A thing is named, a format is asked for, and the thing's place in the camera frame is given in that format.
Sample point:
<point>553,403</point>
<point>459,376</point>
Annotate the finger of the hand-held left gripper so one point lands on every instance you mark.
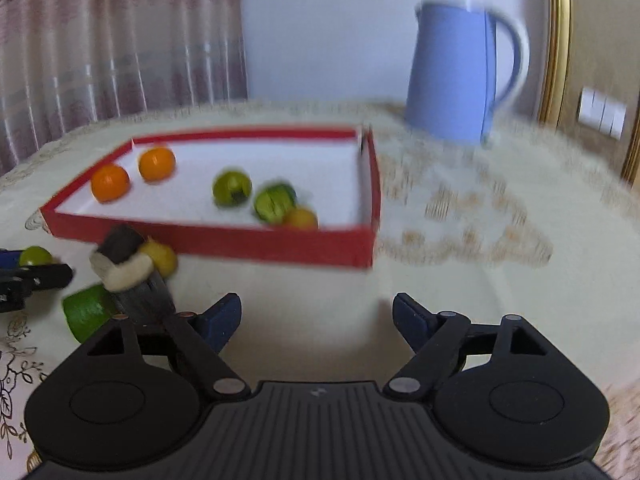
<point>47,276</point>
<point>9,258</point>

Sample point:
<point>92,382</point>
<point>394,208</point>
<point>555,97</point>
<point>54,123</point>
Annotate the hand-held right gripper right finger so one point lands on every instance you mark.
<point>412,320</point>

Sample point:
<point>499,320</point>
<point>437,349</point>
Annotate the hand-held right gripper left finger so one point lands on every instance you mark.
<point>222,320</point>

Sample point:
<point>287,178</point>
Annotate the green tangerine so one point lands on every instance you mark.
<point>35,256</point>
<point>231,187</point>

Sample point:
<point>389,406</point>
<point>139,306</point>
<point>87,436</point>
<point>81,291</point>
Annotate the red shallow cardboard box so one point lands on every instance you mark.
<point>225,245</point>

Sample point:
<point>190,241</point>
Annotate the small yellow kumquat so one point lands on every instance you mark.
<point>162,259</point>

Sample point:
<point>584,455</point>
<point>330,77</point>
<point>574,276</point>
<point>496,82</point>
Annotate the orange tangerine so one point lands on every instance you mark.
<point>156,164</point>
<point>110,183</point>

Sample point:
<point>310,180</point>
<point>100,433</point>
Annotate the small orange-brown kumquat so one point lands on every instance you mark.
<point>300,218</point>

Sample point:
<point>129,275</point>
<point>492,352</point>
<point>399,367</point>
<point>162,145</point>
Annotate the green cucumber end piece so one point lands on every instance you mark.
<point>274,202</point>

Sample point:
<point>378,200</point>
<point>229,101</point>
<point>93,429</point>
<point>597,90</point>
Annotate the beige embroidered tablecloth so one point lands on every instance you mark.
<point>475,260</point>

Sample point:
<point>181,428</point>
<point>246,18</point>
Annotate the pink patterned curtain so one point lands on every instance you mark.
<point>100,35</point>

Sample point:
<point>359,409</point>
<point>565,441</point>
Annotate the blue electric kettle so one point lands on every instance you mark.
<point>450,75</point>

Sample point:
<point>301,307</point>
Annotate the white wall switch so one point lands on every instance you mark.
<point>602,115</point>

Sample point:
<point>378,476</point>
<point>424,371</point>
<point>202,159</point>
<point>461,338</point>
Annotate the gold wall moulding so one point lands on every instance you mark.
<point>557,35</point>

